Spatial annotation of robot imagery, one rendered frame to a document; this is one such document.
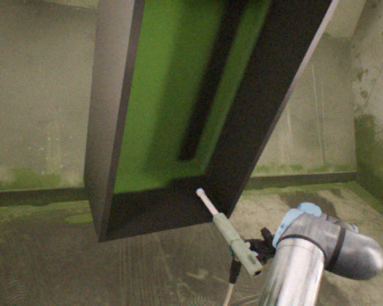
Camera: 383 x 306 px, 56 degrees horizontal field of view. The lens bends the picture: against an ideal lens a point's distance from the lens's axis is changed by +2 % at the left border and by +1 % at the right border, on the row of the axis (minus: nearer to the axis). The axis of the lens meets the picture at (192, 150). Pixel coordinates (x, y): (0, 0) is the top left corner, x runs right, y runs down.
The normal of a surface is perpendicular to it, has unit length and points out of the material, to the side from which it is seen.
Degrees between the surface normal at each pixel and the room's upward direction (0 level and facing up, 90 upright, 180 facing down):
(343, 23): 90
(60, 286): 0
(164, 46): 102
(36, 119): 57
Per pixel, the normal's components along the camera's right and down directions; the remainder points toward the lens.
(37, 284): 0.17, -0.86
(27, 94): 0.36, -0.05
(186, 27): 0.37, 0.66
